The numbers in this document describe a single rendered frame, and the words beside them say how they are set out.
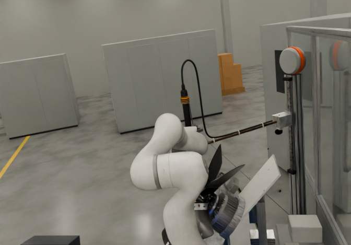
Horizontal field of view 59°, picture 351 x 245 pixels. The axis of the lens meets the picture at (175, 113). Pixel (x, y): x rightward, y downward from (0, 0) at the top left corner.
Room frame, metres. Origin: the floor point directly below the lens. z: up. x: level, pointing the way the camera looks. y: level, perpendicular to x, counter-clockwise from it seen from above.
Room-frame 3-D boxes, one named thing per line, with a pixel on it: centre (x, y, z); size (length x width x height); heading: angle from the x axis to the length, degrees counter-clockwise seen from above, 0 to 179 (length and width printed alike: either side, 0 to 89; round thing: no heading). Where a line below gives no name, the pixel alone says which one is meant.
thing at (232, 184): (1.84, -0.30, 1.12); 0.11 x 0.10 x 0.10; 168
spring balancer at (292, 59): (1.80, -0.72, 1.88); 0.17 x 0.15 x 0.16; 168
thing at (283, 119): (1.76, -0.63, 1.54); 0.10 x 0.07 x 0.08; 113
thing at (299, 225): (1.58, -0.66, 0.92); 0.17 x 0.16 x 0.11; 78
